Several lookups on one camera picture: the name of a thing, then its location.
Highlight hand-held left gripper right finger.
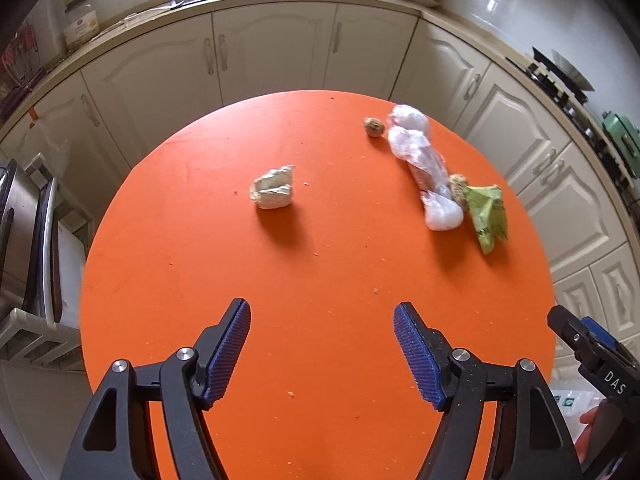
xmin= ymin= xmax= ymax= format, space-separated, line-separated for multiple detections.
xmin=392 ymin=301 xmax=583 ymax=480

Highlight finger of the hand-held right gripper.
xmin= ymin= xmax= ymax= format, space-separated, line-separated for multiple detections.
xmin=581 ymin=316 xmax=620 ymax=350
xmin=546 ymin=305 xmax=601 ymax=361

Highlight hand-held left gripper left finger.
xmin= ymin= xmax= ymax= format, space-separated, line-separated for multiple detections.
xmin=60 ymin=297 xmax=252 ymax=480

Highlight light green snack packet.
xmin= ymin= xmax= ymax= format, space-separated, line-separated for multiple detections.
xmin=462 ymin=184 xmax=508 ymax=256

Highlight white paper wrapper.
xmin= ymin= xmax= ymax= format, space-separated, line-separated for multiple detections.
xmin=249 ymin=164 xmax=296 ymax=210

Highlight long clear plastic bag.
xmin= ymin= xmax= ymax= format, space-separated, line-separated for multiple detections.
xmin=387 ymin=104 xmax=464 ymax=232

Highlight person's right hand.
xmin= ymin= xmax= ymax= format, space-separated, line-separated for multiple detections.
xmin=574 ymin=404 xmax=603 ymax=463

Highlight white cardboard box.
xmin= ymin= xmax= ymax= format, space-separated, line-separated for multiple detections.
xmin=550 ymin=380 xmax=608 ymax=441

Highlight orange round table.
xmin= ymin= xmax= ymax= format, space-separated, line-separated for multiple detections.
xmin=79 ymin=90 xmax=557 ymax=480

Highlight green electric cooker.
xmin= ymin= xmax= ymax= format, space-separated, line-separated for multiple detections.
xmin=602 ymin=110 xmax=640 ymax=178

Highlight black gas cooktop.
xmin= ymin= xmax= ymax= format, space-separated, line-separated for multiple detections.
xmin=505 ymin=47 xmax=631 ymax=181

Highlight black silver rice cooker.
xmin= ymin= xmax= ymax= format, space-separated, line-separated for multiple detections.
xmin=0 ymin=160 xmax=41 ymax=321

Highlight steel wok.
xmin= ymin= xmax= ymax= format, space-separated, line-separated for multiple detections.
xmin=550 ymin=49 xmax=597 ymax=93

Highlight cream base cabinets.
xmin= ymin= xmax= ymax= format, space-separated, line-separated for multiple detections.
xmin=0 ymin=0 xmax=640 ymax=396

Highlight glass jar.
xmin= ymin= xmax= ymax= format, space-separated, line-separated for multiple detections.
xmin=62 ymin=2 xmax=101 ymax=52

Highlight red wire rack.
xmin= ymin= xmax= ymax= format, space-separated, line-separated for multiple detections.
xmin=0 ymin=22 xmax=48 ymax=111

